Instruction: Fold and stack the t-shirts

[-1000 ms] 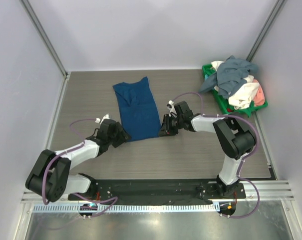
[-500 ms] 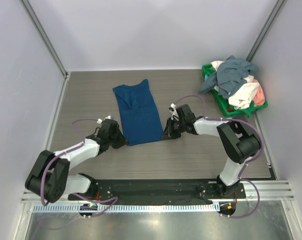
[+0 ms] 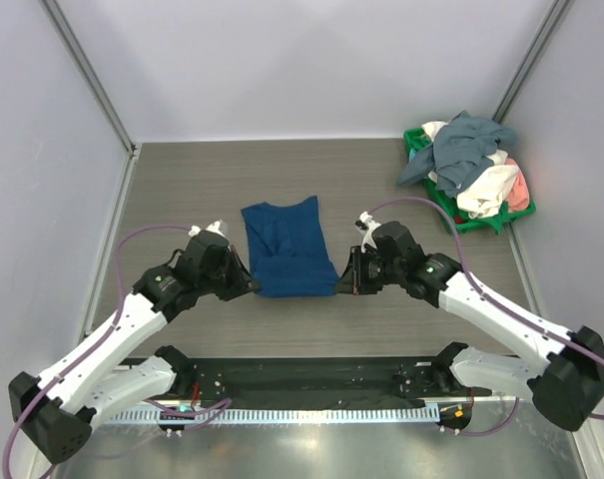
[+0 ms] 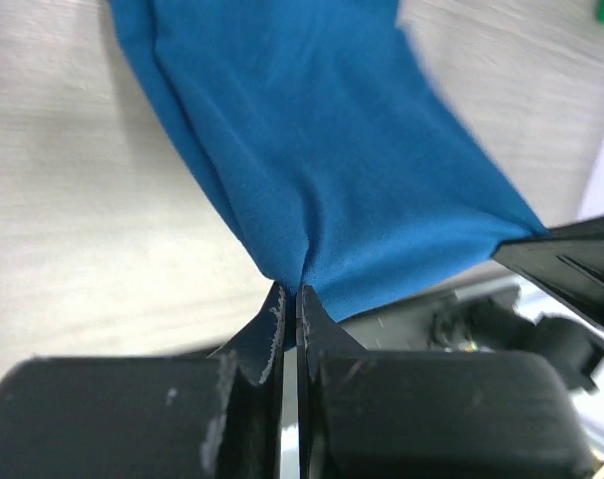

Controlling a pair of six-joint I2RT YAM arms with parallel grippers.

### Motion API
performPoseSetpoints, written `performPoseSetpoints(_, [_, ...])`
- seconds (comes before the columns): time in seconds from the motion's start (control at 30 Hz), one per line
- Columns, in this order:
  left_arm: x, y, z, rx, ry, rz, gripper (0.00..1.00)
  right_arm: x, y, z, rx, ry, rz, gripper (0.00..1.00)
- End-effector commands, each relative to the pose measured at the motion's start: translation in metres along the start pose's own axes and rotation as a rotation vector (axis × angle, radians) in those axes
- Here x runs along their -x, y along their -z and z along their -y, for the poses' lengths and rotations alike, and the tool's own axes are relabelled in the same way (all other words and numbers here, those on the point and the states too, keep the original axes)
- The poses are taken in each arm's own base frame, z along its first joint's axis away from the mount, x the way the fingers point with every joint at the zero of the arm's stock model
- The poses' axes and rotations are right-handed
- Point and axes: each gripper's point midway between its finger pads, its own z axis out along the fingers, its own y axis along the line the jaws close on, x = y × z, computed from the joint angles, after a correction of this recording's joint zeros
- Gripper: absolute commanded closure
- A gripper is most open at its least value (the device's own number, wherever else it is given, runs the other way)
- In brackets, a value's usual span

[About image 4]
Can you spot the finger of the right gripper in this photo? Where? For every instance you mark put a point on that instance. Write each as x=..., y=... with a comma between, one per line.
x=567, y=264

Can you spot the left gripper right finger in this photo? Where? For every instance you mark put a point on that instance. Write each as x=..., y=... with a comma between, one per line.
x=394, y=414

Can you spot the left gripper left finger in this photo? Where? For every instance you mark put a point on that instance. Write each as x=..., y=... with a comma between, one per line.
x=175, y=416

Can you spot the blue t shirt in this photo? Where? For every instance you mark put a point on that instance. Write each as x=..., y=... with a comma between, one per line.
x=312, y=130

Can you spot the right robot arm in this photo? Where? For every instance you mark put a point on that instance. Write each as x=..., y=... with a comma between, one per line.
x=575, y=348

